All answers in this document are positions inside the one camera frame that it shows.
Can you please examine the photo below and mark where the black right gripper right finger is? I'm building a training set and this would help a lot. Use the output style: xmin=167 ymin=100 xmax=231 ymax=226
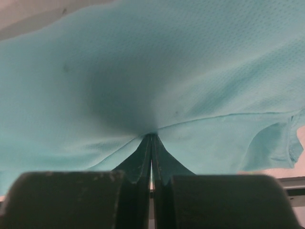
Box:
xmin=151 ymin=135 xmax=301 ymax=229

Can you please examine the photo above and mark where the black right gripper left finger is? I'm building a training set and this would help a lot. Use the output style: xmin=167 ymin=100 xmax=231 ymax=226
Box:
xmin=0 ymin=135 xmax=152 ymax=229

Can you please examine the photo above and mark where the teal t shirt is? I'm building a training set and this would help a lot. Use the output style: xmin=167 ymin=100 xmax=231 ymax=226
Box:
xmin=0 ymin=0 xmax=305 ymax=195

